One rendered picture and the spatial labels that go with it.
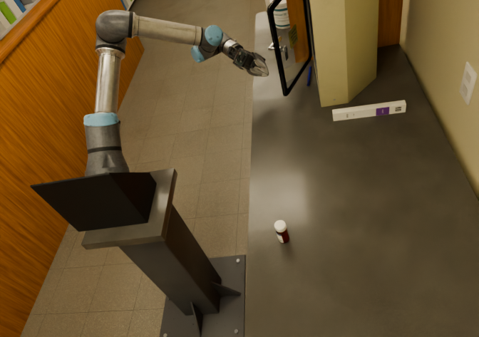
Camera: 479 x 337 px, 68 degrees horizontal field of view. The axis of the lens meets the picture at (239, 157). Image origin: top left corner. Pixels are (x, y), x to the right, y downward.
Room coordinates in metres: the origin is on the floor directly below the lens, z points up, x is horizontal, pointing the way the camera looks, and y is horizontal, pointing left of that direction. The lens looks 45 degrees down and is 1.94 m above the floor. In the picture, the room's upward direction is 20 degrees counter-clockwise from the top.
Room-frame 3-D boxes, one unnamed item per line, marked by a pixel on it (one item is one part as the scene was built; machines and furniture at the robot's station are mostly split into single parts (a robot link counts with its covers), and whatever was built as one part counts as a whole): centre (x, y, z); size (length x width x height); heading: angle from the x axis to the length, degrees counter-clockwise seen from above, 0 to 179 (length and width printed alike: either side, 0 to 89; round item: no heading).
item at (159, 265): (0.97, 0.47, 0.45); 0.48 x 0.48 x 0.90; 74
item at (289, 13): (1.31, -0.37, 1.19); 0.30 x 0.01 x 0.40; 136
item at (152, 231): (0.97, 0.47, 0.92); 0.32 x 0.32 x 0.04; 74
